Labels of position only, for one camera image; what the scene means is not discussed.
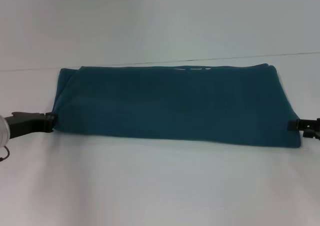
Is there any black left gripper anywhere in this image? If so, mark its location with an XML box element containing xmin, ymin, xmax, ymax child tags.
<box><xmin>4</xmin><ymin>111</ymin><xmax>59</xmax><ymax>139</ymax></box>

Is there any teal blue shirt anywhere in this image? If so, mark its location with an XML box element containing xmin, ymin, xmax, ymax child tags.
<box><xmin>51</xmin><ymin>63</ymin><xmax>301</xmax><ymax>149</ymax></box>

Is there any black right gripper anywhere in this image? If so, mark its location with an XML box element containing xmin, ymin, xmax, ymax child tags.
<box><xmin>287</xmin><ymin>117</ymin><xmax>320</xmax><ymax>139</ymax></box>

